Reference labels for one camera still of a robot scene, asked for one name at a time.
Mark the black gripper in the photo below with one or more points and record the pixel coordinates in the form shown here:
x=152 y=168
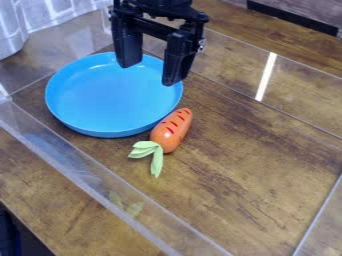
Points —
x=168 y=20

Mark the orange toy carrot green leaves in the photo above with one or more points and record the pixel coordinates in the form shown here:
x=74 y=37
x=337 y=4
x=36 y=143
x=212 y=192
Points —
x=166 y=138

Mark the blue round plastic tray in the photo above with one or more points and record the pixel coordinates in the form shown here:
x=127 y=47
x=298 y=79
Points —
x=106 y=101

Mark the dark baseboard strip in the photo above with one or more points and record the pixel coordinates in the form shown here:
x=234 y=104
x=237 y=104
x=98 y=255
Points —
x=293 y=18

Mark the white grey patterned curtain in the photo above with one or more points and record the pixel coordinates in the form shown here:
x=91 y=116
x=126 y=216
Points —
x=27 y=16

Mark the clear acrylic enclosure panel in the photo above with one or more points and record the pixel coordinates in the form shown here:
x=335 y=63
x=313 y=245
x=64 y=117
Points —
x=163 y=229

